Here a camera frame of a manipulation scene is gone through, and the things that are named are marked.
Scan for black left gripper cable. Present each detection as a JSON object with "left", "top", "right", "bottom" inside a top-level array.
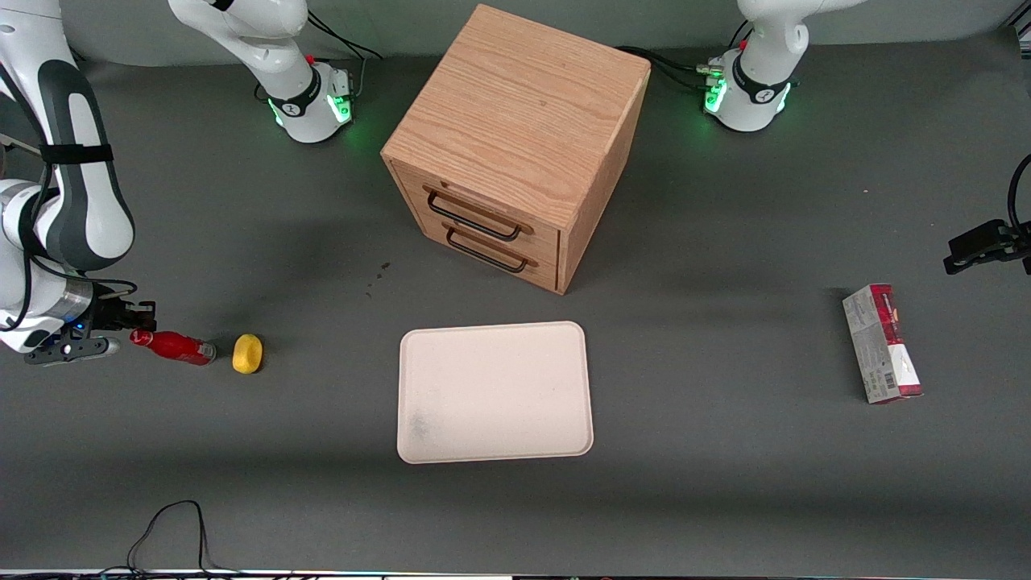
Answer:
[{"left": 1007, "top": 153, "right": 1031, "bottom": 234}]

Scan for black metal drawer handle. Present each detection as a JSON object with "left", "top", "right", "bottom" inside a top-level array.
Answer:
[
  {"left": 424, "top": 187, "right": 534, "bottom": 242},
  {"left": 443, "top": 224, "right": 539, "bottom": 273}
]

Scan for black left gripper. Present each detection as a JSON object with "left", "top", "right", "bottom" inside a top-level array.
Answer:
[{"left": 943, "top": 219, "right": 1031, "bottom": 276}]

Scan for black cable loop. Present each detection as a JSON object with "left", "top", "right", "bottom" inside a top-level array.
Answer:
[{"left": 125, "top": 499, "right": 222, "bottom": 577}]

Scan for red coke bottle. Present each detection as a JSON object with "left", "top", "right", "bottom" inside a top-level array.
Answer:
[{"left": 130, "top": 328, "right": 217, "bottom": 367}]

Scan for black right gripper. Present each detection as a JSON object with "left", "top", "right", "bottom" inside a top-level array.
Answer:
[{"left": 84, "top": 292, "right": 157, "bottom": 334}]

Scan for wooden drawer cabinet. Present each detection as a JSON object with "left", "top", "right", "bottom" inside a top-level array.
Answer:
[{"left": 380, "top": 4, "right": 652, "bottom": 296}]

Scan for dark grey wrist camera mount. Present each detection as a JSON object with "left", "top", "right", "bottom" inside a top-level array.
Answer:
[{"left": 23, "top": 337, "right": 122, "bottom": 368}]

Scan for black right arm base cables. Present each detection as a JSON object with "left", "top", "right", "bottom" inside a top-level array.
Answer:
[{"left": 306, "top": 10, "right": 383, "bottom": 97}]

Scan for beige plastic tray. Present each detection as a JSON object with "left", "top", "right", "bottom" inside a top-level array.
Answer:
[{"left": 396, "top": 321, "right": 595, "bottom": 466}]

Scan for yellow lemon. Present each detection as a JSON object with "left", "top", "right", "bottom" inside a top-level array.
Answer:
[{"left": 232, "top": 333, "right": 264, "bottom": 375}]

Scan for red white carton box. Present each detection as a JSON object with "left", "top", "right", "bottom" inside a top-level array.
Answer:
[{"left": 842, "top": 283, "right": 924, "bottom": 405}]

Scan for black left arm base cables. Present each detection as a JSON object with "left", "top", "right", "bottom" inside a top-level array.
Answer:
[{"left": 616, "top": 44, "right": 726, "bottom": 93}]

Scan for black arm base cables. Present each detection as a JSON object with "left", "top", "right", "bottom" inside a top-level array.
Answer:
[
  {"left": 306, "top": 10, "right": 383, "bottom": 97},
  {"left": 616, "top": 44, "right": 726, "bottom": 93}
]

